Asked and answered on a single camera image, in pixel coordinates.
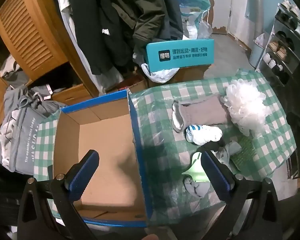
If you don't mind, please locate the white door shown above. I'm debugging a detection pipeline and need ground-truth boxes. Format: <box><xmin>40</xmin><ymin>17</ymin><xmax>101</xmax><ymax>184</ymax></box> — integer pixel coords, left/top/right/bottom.
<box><xmin>227</xmin><ymin>0</ymin><xmax>250</xmax><ymax>38</ymax></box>

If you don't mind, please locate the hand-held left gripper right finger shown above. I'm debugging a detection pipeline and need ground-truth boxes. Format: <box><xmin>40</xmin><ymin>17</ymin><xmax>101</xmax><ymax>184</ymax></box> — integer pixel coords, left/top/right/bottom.
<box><xmin>201</xmin><ymin>150</ymin><xmax>282</xmax><ymax>240</ymax></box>

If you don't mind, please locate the green sparkly scrub cloth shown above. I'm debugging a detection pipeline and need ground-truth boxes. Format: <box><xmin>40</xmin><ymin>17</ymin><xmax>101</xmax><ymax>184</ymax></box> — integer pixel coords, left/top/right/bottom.
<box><xmin>230</xmin><ymin>137</ymin><xmax>258</xmax><ymax>173</ymax></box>

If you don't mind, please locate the black sock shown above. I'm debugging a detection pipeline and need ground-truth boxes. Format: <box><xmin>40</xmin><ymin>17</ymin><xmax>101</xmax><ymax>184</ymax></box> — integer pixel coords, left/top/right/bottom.
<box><xmin>205</xmin><ymin>141</ymin><xmax>225</xmax><ymax>153</ymax></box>

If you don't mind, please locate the group of shoes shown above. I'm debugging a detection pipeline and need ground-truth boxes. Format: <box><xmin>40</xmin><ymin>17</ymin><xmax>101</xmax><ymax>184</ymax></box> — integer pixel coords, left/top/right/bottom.
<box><xmin>262</xmin><ymin>0</ymin><xmax>300</xmax><ymax>78</ymax></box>

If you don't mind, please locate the blue plastic bag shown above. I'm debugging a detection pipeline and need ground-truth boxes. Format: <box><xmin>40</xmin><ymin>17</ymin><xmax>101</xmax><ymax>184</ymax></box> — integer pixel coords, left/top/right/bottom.
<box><xmin>176</xmin><ymin>0</ymin><xmax>212</xmax><ymax>40</ymax></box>

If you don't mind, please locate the grey printed sweatshirt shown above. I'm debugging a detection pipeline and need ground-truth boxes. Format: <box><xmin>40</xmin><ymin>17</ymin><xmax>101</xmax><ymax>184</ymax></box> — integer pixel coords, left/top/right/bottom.
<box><xmin>0</xmin><ymin>85</ymin><xmax>65</xmax><ymax>175</ymax></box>

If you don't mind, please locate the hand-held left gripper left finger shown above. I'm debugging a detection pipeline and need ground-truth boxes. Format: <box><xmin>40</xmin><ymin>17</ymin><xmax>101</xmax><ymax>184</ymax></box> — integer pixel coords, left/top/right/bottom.
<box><xmin>17</xmin><ymin>149</ymin><xmax>100</xmax><ymax>240</ymax></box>

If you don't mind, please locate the green checked tablecloth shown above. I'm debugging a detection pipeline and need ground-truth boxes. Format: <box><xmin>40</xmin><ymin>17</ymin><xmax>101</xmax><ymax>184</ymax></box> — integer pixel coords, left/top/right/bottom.
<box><xmin>32</xmin><ymin>69</ymin><xmax>297</xmax><ymax>228</ymax></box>

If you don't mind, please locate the white plastic bag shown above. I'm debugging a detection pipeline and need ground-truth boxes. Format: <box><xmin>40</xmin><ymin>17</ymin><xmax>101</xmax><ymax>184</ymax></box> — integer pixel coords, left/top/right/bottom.
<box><xmin>141</xmin><ymin>63</ymin><xmax>180</xmax><ymax>83</ymax></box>

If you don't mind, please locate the grey sock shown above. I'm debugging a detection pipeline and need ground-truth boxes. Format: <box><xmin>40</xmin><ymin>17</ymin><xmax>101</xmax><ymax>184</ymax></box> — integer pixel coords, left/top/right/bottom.
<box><xmin>184</xmin><ymin>175</ymin><xmax>212</xmax><ymax>198</ymax></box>

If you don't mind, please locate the clear plastic bag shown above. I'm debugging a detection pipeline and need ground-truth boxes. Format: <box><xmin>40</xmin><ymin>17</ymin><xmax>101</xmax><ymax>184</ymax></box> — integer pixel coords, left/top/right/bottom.
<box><xmin>199</xmin><ymin>21</ymin><xmax>213</xmax><ymax>39</ymax></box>

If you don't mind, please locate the teal printed box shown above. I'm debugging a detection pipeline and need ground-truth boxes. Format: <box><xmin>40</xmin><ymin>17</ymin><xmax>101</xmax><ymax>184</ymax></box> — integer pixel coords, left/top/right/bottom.
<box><xmin>145</xmin><ymin>39</ymin><xmax>215</xmax><ymax>72</ymax></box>

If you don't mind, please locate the white blue-striped sock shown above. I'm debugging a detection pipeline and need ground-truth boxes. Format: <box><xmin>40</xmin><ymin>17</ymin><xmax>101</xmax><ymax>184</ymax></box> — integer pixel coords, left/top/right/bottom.
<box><xmin>185</xmin><ymin>124</ymin><xmax>223</xmax><ymax>146</ymax></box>

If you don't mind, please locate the brown cardboard box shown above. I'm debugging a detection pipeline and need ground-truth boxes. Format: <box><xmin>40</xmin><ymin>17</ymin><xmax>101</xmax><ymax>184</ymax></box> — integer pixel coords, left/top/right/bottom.
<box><xmin>176</xmin><ymin>64</ymin><xmax>212</xmax><ymax>83</ymax></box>

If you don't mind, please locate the wooden drawer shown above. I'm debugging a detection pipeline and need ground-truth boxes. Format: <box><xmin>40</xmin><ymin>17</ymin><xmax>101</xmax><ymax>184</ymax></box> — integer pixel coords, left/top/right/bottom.
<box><xmin>51</xmin><ymin>84</ymin><xmax>93</xmax><ymax>105</ymax></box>

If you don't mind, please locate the light blue bin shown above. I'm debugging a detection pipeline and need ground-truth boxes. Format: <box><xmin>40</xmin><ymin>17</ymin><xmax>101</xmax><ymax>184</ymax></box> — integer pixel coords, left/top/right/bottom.
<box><xmin>249</xmin><ymin>34</ymin><xmax>268</xmax><ymax>68</ymax></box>

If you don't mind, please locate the wooden louvered wardrobe door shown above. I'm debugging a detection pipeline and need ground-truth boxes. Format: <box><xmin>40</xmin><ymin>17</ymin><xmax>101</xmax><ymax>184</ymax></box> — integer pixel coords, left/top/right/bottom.
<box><xmin>0</xmin><ymin>0</ymin><xmax>100</xmax><ymax>98</ymax></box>

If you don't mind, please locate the blue-rimmed cardboard box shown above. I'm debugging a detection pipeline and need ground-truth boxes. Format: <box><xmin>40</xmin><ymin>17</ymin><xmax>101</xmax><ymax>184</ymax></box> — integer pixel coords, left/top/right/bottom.
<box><xmin>49</xmin><ymin>89</ymin><xmax>155</xmax><ymax>228</ymax></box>

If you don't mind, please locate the crumpled grey-blue cloth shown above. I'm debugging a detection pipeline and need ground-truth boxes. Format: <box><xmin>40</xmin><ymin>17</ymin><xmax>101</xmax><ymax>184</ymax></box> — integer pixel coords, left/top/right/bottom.
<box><xmin>215</xmin><ymin>141</ymin><xmax>242</xmax><ymax>170</ymax></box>

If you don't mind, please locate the grey knit cloth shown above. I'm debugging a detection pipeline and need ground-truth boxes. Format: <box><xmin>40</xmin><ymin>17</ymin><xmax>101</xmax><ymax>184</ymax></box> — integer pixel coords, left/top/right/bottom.
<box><xmin>172</xmin><ymin>95</ymin><xmax>232</xmax><ymax>133</ymax></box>

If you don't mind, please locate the grey shoe rack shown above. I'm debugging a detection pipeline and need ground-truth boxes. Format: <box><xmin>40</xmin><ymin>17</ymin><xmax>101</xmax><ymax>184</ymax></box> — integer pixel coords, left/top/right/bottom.
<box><xmin>255</xmin><ymin>0</ymin><xmax>300</xmax><ymax>85</ymax></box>

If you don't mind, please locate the black jacket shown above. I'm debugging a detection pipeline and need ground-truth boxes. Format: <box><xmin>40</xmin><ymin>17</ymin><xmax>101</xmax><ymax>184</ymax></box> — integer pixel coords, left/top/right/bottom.
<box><xmin>71</xmin><ymin>0</ymin><xmax>140</xmax><ymax>75</ymax></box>

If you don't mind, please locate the dark green jacket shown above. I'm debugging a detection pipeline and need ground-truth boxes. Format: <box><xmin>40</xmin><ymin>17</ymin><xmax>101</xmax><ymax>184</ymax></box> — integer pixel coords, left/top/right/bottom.
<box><xmin>112</xmin><ymin>0</ymin><xmax>170</xmax><ymax>55</ymax></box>

